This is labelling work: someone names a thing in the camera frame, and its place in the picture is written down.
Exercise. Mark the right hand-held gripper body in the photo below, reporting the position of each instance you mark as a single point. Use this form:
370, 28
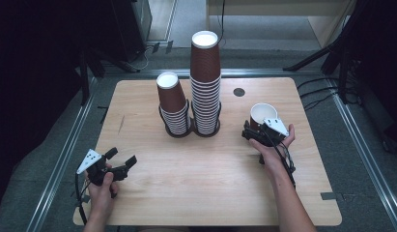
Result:
275, 129

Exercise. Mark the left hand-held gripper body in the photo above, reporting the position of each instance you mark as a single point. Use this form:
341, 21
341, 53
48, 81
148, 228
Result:
98, 172

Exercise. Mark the single brown paper cup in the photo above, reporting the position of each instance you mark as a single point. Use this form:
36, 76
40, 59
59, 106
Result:
263, 112

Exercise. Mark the tall stack of paper cups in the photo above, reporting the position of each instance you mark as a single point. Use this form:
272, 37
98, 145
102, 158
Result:
205, 64

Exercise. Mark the person's left hand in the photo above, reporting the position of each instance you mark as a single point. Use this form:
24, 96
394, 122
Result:
101, 196

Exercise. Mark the person's right hand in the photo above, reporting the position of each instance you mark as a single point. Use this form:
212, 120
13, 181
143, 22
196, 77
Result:
273, 158

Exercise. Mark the dark round table grommet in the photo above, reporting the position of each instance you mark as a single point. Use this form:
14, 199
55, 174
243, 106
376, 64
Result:
239, 92

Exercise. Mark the short stack of paper cups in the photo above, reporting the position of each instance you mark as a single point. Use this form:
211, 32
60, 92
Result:
170, 96

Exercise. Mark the black metal stand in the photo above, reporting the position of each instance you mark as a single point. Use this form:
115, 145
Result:
85, 80

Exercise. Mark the black tripod stand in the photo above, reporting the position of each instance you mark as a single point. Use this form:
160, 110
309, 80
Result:
315, 56

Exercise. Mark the grey tape strip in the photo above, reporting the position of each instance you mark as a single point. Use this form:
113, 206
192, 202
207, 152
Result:
328, 196

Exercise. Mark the beige wooden cabinet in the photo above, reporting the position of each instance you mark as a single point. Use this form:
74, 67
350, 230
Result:
325, 25

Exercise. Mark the dark cabinet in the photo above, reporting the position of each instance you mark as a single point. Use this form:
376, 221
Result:
128, 25

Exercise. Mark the metal floor rail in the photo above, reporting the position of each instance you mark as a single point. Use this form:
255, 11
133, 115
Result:
363, 151
64, 154
250, 72

